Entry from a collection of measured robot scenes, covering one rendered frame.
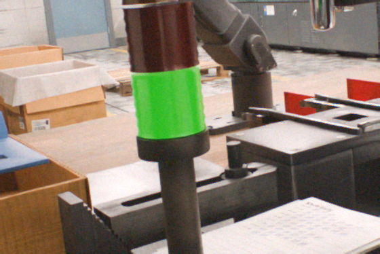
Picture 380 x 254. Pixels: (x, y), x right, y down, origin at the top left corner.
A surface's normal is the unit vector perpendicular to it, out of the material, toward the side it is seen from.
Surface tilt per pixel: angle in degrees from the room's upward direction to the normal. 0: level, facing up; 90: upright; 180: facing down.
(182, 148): 90
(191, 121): 76
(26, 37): 90
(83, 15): 90
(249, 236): 1
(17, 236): 90
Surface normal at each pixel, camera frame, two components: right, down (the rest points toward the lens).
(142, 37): -0.41, -0.03
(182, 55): 0.55, -0.14
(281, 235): -0.11, -0.98
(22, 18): 0.49, 0.11
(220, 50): -0.51, 0.79
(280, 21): -0.87, 0.18
